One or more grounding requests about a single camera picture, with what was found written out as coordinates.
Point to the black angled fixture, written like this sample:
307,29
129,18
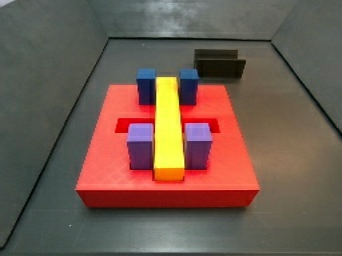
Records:
217,63

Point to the right dark blue block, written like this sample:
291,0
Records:
188,86

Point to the left purple block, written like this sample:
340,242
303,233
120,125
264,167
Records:
140,145

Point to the red base board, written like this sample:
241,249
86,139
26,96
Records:
109,184

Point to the left dark blue block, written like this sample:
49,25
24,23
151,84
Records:
145,78

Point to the yellow long bar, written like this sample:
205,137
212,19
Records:
168,158

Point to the purple block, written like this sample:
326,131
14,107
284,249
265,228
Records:
140,145
197,140

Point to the right purple block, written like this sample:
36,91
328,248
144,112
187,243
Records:
197,140

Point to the dark blue block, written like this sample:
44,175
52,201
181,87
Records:
145,78
188,86

